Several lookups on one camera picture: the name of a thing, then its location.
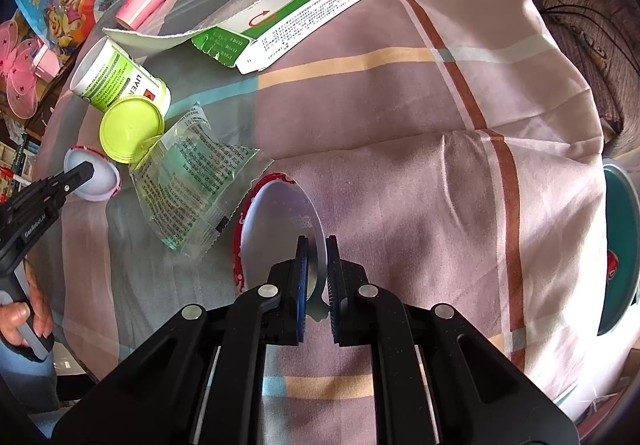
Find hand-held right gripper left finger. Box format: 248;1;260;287
50;235;311;445

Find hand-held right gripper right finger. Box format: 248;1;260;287
325;235;573;445

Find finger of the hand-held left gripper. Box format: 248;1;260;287
30;161;96;200

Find small white bowl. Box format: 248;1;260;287
64;145;121;202

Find white bowl red rim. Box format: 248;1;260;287
231;172;328;321

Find pink paper cup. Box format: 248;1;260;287
114;0;168;32

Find green and white medicine box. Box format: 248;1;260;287
102;0;377;75

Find teal plastic bin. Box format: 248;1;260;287
597;158;640;336

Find person's left hand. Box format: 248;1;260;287
0;269;55;351

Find yellow-green plastic lid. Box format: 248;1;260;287
99;96;166;163

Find white jar with green label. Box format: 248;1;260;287
69;36;172;113

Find small pink box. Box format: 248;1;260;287
32;49;61;80

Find pink butterfly wings toy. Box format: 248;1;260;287
0;20;48;118

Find clear printed plastic wrapper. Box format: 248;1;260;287
129;102;261;260

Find pink plaid tablecloth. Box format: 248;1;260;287
42;0;621;431

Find black cable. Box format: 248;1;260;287
545;2;631;71

